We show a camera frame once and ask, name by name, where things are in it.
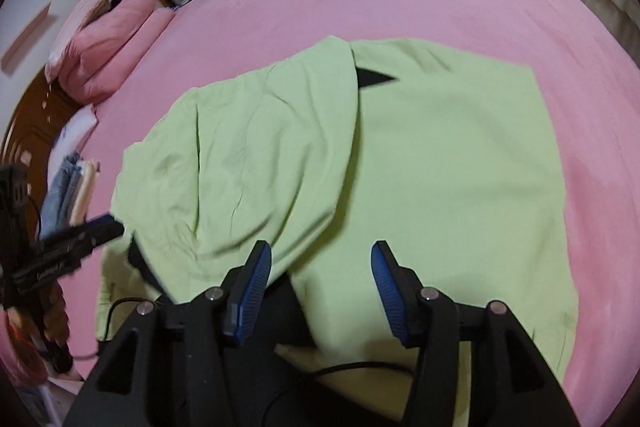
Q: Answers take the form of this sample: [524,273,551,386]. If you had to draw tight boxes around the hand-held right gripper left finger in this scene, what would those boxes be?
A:
[62,239,273,427]

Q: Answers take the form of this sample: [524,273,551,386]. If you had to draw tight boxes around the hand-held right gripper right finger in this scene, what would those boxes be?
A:
[370,240,583,427]

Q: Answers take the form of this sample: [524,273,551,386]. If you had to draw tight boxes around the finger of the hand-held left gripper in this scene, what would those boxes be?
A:
[10,214,126,290]

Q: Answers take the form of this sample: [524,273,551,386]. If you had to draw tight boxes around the green and black hooded jacket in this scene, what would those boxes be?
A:
[95,36,578,427]

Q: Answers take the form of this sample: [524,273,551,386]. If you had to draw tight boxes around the folded blue jeans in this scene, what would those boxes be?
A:
[40,151,83,240]

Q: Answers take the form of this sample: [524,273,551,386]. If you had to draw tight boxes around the folded cream cloth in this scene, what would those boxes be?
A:
[67,159,101,228]

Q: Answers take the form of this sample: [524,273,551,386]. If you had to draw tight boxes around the wooden headboard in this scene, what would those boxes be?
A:
[0,72,83,188]

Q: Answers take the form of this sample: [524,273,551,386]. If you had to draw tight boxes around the white printed pillow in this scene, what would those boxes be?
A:
[52,107,98,152]

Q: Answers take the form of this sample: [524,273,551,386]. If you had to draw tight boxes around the white cartoon printed sheet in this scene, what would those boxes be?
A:
[0,372,86,427]

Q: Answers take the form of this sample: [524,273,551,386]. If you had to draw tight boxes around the folded pink quilt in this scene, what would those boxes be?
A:
[57,0,176,105]

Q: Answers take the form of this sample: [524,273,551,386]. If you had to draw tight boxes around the pink lace-edged pillow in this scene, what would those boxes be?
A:
[44,0,128,82]

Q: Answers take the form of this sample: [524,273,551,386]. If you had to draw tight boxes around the black cable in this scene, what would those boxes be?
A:
[75,297,163,360]
[267,359,418,418]

